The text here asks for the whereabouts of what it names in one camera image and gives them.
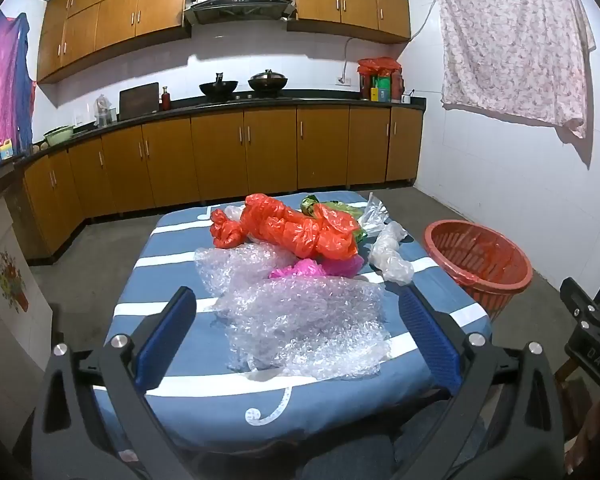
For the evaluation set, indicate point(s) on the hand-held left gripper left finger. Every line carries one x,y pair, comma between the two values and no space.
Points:
165,340

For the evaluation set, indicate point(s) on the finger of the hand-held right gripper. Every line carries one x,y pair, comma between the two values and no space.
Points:
580,300

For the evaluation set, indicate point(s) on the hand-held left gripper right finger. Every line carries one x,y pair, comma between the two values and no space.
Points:
430,340

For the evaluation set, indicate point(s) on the red plastic basket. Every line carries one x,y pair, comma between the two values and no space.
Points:
445,255

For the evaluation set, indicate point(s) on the large red plastic bag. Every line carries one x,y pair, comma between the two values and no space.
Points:
290,230

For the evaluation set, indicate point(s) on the green plastic bag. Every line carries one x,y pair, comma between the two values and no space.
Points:
311,205

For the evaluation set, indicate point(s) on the white crumpled plastic bag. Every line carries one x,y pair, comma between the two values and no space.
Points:
392,255

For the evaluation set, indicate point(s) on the small bubble wrap sheet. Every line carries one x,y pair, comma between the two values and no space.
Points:
230,270

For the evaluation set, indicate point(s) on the blue striped table cloth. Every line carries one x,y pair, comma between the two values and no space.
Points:
180,240

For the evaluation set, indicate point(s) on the large bubble wrap sheet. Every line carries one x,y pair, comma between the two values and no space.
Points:
310,325

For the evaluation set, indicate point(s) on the small red plastic bag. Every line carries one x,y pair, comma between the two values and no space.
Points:
227,230

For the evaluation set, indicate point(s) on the clear plastic bag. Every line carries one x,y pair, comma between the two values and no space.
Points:
376,212

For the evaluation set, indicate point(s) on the pink plastic bag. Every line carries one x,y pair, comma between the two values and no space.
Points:
300,269

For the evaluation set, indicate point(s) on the white panel with flower print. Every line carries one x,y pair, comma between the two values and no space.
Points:
10,280

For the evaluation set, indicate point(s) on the wooden base cabinets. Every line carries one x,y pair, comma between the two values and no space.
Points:
220,155

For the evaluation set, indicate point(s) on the green basin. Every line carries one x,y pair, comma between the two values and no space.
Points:
59,135

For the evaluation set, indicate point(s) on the clear jar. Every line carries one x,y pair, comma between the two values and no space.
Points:
104,112

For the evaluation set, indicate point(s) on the red bottle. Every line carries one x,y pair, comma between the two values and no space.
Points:
166,100

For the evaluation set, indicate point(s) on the dark cutting board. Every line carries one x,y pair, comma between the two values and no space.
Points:
139,101

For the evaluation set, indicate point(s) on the white mug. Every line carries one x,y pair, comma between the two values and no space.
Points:
407,98

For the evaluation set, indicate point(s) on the yellow bottle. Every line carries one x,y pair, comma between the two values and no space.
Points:
6,151

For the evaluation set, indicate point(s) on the green box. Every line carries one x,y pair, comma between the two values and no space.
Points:
383,87

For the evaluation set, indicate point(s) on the black wok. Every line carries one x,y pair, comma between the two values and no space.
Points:
218,87

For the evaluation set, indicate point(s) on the black kitchen countertop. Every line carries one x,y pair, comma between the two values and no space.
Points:
325,101

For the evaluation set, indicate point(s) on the red canister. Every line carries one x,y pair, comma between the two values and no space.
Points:
366,86

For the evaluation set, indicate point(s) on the hanging pink floral cloth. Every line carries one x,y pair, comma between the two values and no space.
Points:
510,45

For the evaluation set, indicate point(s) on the black pot with lid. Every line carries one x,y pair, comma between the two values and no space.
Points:
267,82

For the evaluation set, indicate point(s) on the red bag over containers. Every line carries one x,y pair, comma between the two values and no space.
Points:
379,65

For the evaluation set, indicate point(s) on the hanging purple pink cloth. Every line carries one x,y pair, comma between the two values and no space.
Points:
0,90

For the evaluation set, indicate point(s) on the white wall socket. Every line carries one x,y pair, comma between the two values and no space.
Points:
81,117
344,80

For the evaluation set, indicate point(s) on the wooden wall cabinet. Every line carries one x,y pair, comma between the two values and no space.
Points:
105,15
350,0

